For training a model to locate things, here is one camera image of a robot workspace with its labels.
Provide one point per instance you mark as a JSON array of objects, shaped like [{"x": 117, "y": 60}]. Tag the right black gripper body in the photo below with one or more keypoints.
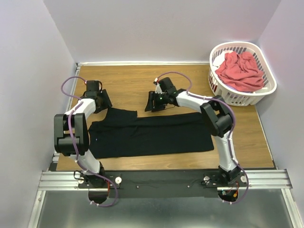
[{"x": 152, "y": 102}]

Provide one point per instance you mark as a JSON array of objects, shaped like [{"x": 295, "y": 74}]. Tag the left silver bolt knob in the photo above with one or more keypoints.
[{"x": 118, "y": 180}]

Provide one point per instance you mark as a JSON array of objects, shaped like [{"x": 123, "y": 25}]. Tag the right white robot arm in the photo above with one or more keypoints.
[{"x": 217, "y": 116}]

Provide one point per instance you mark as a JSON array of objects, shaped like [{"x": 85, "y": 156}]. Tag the red t-shirt in basket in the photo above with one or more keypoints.
[{"x": 240, "y": 72}]

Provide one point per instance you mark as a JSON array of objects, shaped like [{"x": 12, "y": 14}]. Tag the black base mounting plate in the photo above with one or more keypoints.
[{"x": 168, "y": 184}]

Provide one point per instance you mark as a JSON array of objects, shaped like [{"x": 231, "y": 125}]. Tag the aluminium frame rail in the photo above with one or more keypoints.
[{"x": 258, "y": 179}]

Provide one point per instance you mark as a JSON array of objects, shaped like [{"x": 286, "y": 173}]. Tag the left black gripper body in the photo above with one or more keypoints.
[{"x": 105, "y": 99}]

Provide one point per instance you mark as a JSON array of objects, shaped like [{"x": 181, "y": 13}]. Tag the black t-shirt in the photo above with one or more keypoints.
[{"x": 123, "y": 134}]

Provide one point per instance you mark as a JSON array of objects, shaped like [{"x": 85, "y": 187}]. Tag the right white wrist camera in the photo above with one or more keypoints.
[{"x": 158, "y": 89}]

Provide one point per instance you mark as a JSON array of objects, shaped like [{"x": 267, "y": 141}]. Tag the white cloth in basket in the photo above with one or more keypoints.
[{"x": 217, "y": 59}]

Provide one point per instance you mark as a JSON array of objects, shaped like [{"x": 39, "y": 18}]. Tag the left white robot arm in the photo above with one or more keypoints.
[{"x": 71, "y": 136}]

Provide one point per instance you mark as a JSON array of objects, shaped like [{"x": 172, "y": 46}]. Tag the white laundry basket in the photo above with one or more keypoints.
[{"x": 231, "y": 96}]

